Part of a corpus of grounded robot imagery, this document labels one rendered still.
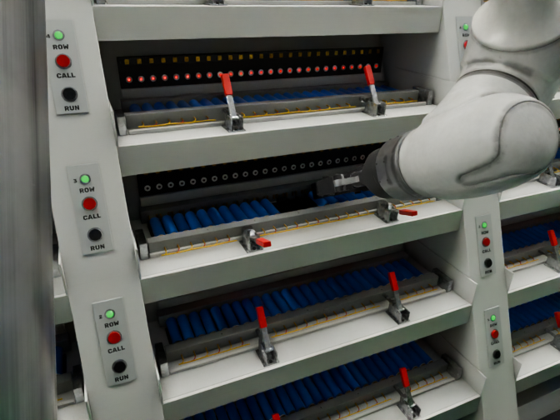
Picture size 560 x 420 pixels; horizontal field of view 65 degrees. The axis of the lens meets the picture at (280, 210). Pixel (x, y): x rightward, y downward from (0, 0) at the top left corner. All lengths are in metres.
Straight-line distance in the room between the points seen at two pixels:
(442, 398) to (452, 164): 0.62
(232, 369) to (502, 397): 0.59
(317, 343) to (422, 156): 0.42
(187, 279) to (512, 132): 0.47
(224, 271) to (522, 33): 0.50
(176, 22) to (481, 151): 0.46
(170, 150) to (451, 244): 0.59
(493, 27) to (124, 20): 0.48
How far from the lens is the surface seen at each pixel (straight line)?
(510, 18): 0.56
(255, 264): 0.71
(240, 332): 0.79
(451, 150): 0.49
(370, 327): 0.85
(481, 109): 0.49
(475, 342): 1.00
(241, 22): 0.75
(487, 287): 0.99
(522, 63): 0.57
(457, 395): 1.03
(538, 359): 1.19
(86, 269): 0.67
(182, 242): 0.72
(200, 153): 0.69
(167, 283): 0.69
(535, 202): 1.08
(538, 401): 1.25
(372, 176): 0.63
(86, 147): 0.66
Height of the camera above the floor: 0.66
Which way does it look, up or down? 6 degrees down
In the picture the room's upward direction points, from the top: 8 degrees counter-clockwise
